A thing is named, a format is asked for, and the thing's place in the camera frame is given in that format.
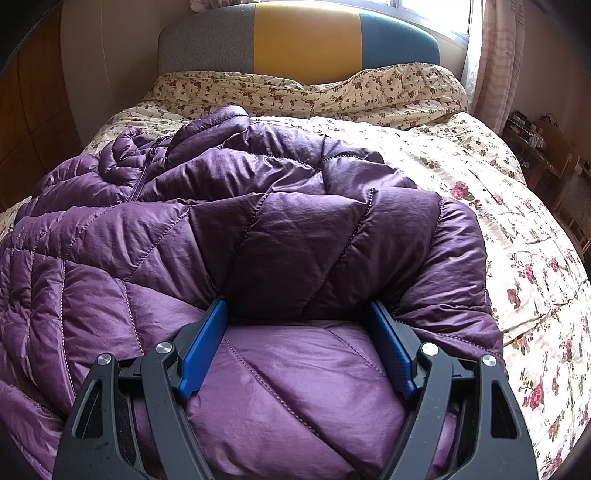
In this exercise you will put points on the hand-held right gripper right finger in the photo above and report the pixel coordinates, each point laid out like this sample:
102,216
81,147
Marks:
390,346

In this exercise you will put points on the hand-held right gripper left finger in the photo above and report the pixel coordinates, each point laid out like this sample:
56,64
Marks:
205,341

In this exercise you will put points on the purple quilted down jacket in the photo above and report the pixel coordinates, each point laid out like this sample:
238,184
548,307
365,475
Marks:
277,230

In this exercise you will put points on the large rose print blanket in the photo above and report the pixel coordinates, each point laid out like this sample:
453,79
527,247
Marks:
508,221

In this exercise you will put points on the wooden chair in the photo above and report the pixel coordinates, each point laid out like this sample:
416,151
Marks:
565,184

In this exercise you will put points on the cluttered wooden desk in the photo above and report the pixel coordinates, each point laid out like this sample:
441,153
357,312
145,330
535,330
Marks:
524,138

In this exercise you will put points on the floral beige pillow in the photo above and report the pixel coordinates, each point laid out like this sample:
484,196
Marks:
369,92

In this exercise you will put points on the brown wooden wardrobe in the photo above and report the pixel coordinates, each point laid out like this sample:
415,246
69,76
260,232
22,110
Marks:
32,129

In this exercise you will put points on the pink striped curtain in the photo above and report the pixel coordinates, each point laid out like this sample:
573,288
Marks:
503,69

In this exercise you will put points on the grey yellow blue headboard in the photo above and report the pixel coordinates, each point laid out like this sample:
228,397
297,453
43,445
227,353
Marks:
304,41

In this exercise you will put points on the window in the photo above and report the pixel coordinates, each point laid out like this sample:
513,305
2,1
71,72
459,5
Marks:
438,16

